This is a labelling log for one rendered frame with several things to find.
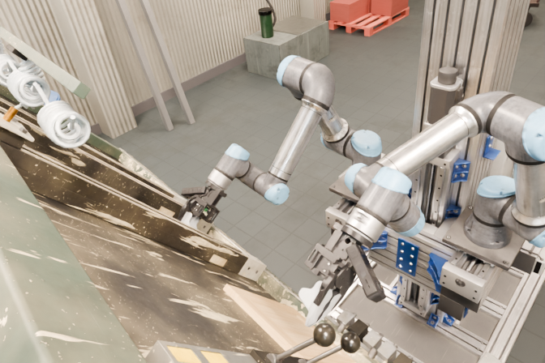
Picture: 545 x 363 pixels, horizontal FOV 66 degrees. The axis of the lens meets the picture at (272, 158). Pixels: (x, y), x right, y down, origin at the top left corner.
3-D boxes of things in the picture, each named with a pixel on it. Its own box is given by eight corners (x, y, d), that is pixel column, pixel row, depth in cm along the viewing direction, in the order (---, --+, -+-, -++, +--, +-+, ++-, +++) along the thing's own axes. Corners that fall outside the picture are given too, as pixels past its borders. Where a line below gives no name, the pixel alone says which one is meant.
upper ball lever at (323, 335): (276, 375, 74) (342, 342, 70) (265, 373, 71) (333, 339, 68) (270, 352, 76) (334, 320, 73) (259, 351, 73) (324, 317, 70)
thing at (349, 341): (306, 377, 83) (366, 349, 79) (298, 377, 80) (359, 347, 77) (300, 358, 85) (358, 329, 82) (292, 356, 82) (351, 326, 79)
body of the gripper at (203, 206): (195, 218, 135) (217, 187, 136) (182, 207, 140) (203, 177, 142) (210, 226, 141) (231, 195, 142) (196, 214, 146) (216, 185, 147)
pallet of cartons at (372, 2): (366, 9, 716) (367, -16, 693) (409, 14, 670) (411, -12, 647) (328, 29, 653) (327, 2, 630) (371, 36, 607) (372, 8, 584)
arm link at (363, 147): (367, 177, 166) (368, 148, 159) (342, 163, 175) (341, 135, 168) (387, 163, 172) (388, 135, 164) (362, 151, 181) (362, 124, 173)
